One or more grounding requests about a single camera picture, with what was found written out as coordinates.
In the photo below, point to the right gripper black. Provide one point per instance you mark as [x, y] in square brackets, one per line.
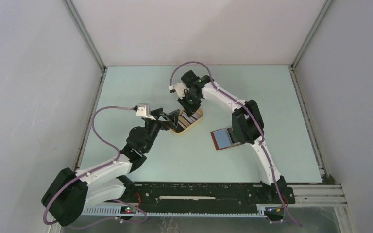
[187, 107]

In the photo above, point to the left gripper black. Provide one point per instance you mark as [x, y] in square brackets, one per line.
[172, 116]

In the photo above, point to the brown leather card holder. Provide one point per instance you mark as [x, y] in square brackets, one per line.
[221, 139]

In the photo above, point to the black credit card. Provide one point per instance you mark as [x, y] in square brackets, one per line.
[231, 135]

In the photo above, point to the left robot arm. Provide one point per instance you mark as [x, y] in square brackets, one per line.
[109, 170]

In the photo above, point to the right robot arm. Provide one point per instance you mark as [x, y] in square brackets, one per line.
[247, 122]

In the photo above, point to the beige oval tray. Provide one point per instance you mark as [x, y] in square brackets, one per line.
[179, 131]

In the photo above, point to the small circuit board led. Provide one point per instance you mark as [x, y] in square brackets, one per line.
[128, 210]

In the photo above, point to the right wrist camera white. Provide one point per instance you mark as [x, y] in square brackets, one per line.
[180, 89]

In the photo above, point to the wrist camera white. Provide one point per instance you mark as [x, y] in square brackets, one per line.
[143, 111]
[180, 89]

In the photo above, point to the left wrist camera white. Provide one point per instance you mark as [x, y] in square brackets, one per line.
[143, 111]

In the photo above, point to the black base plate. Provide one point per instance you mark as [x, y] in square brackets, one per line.
[203, 198]

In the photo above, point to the aluminium frame rail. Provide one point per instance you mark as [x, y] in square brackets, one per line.
[307, 195]

